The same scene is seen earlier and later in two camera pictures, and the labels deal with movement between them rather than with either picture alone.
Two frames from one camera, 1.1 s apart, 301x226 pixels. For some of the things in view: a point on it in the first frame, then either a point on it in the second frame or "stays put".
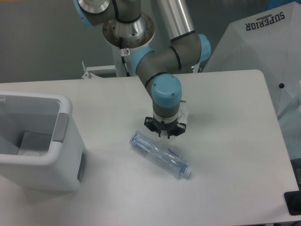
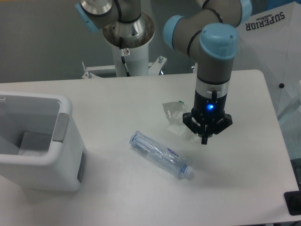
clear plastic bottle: (165, 157) stays put
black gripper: (164, 126) to (209, 106)
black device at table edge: (293, 201) stays put
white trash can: (41, 146) stays put
